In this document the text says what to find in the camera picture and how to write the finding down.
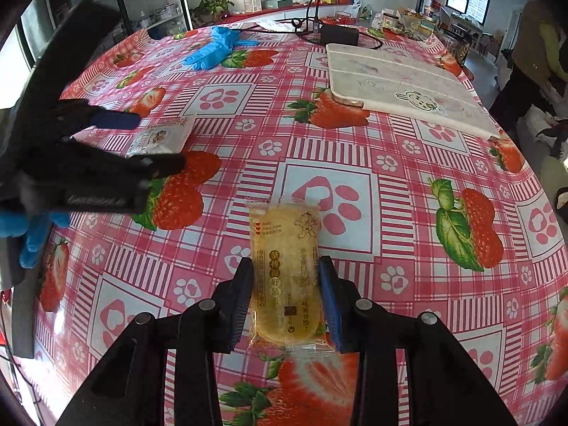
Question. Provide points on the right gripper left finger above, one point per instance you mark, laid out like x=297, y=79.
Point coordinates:
x=127, y=386

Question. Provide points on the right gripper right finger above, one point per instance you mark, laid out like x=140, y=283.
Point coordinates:
x=445, y=386

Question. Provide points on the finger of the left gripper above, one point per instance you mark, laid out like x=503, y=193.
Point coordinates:
x=157, y=166
x=78, y=114

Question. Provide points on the white clear snack packet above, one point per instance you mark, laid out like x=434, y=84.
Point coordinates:
x=168, y=137

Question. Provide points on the yellow biscuit packet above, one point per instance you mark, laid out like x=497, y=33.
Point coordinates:
x=286, y=303

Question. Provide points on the blue gloved left hand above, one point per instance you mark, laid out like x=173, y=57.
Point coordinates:
x=35, y=229

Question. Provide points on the blue rubber gloves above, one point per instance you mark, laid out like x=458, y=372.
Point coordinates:
x=223, y=42

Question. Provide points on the potted green plant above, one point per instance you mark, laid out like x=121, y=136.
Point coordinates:
x=216, y=10

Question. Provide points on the strawberry pattern tablecloth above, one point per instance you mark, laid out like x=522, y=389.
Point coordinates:
x=420, y=217

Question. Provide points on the black power adapter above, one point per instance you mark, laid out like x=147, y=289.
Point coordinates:
x=339, y=35

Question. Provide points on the white folded mat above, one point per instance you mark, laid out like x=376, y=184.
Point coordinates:
x=377, y=80

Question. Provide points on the person in brown vest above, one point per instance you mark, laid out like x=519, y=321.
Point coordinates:
x=535, y=60

